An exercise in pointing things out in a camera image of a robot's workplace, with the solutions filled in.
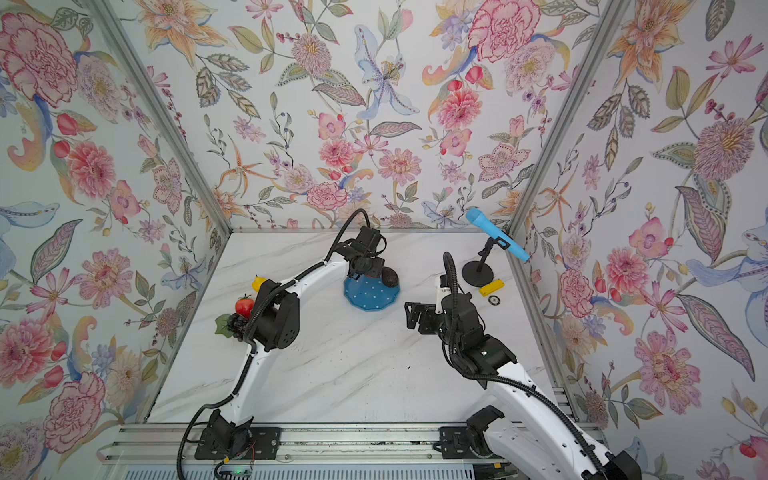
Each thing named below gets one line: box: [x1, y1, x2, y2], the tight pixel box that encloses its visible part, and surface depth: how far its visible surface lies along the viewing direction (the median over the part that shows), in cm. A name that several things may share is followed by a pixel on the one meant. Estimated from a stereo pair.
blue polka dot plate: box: [344, 275, 401, 311], surface depth 103 cm
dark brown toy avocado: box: [381, 266, 399, 287], surface depth 103 cm
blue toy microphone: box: [466, 208, 531, 263], surface depth 92 cm
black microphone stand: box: [462, 236, 511, 287], surface depth 109 cm
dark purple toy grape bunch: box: [214, 312, 248, 341], surface depth 92 cm
